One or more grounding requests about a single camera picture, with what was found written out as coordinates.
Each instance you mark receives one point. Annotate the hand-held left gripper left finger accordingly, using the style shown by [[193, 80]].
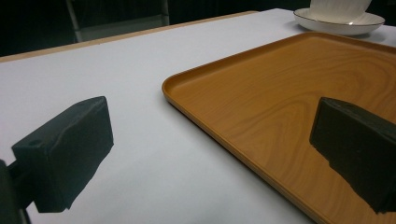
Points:
[[68, 149]]

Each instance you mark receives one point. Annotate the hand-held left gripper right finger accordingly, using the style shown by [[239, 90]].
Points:
[[358, 146]]

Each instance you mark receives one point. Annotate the wooden tray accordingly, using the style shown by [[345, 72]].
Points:
[[280, 109]]

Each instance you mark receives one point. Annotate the white saucer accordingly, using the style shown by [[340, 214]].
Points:
[[337, 25]]

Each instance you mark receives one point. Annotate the metal stand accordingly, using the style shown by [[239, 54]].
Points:
[[118, 21]]

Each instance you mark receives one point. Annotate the white cup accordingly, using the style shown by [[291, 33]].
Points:
[[337, 9]]

